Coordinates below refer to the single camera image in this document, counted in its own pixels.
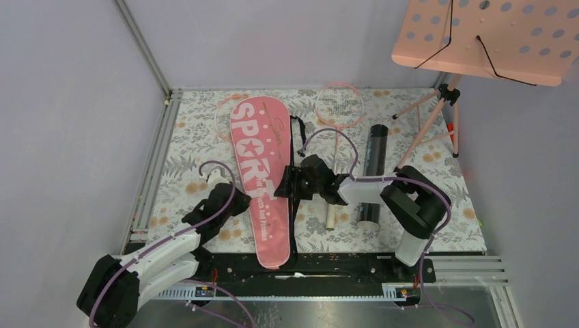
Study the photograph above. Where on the black shuttlecock tube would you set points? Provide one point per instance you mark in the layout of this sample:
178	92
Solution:
369	214

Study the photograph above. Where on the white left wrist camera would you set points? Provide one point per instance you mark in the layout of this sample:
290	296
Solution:
217	176

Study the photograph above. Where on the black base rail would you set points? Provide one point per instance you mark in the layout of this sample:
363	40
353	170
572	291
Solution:
346	275

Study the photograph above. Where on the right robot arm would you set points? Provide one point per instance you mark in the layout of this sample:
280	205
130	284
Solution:
419	206

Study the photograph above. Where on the pink perforated music stand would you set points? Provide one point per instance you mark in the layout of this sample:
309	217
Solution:
527	42

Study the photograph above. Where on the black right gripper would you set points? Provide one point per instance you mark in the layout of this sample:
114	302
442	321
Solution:
292	174

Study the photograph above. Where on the floral patterned table mat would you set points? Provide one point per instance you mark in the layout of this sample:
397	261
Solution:
194	141

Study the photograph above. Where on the pink sport racket bag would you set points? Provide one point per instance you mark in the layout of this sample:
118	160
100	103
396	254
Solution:
261	133

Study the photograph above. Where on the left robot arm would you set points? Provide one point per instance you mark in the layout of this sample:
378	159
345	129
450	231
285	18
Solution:
118	286

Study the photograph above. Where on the pink badminton racket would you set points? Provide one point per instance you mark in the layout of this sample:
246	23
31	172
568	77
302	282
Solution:
339	105
222	115

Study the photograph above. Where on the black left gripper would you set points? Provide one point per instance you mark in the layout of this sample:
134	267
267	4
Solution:
243	200

